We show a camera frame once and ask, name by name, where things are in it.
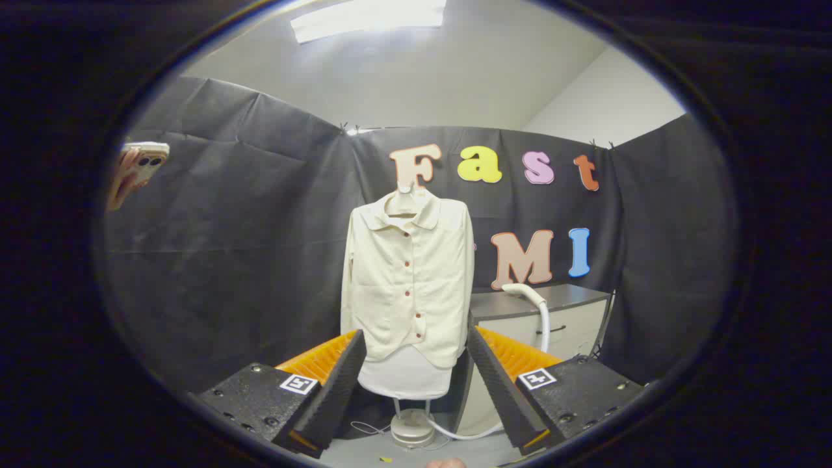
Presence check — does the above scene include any pink smartphone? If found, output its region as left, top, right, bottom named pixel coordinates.
left=107, top=142, right=171, bottom=212

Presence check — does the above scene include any ceiling light panel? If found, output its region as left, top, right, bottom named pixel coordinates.
left=291, top=0, right=448, bottom=44

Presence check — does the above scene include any white cabinet with grey top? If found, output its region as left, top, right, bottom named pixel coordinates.
left=454, top=283, right=612, bottom=437

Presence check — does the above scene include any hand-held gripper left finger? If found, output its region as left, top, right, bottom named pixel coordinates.
left=187, top=330, right=367, bottom=460

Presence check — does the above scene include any white stand with round base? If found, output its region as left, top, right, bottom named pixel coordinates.
left=389, top=398, right=437, bottom=449

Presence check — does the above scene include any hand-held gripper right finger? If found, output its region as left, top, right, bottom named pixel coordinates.
left=466, top=325, right=645, bottom=457

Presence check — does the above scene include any cream button-up shirt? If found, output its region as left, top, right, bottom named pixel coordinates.
left=340, top=187, right=475, bottom=369

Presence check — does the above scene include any black backdrop cloth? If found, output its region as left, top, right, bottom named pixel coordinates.
left=104, top=75, right=738, bottom=394

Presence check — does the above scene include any white clothes hanger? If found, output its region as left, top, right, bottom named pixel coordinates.
left=383, top=182, right=430, bottom=218

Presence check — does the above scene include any white steamer hose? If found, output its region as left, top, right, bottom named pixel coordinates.
left=426, top=302, right=551, bottom=441

